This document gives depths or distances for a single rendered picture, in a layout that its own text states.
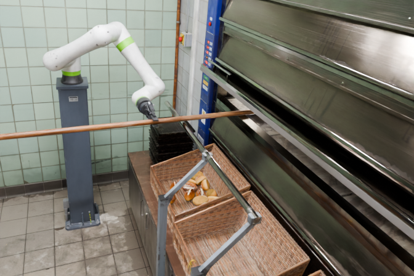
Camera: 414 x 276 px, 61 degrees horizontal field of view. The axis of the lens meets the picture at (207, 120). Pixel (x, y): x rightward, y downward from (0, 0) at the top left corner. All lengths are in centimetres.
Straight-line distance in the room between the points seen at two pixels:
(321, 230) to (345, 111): 55
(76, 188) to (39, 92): 85
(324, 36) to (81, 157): 195
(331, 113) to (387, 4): 45
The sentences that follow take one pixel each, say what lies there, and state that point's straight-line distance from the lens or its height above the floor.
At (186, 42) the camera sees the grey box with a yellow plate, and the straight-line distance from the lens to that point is 285.
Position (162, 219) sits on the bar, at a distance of 186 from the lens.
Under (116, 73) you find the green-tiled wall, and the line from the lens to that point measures 315.
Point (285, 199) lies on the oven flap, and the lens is 185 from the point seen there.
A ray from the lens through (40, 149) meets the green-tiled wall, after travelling 338.
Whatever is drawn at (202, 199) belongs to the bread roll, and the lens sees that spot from 232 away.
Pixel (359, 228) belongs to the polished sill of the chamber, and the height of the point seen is 116.
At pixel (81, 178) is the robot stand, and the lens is 288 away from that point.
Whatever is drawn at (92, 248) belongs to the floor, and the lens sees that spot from 294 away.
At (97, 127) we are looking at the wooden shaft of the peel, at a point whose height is 120.
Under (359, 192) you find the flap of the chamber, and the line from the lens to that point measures 125.
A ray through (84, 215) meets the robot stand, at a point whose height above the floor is 10.
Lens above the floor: 203
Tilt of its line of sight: 24 degrees down
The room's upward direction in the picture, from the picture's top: 5 degrees clockwise
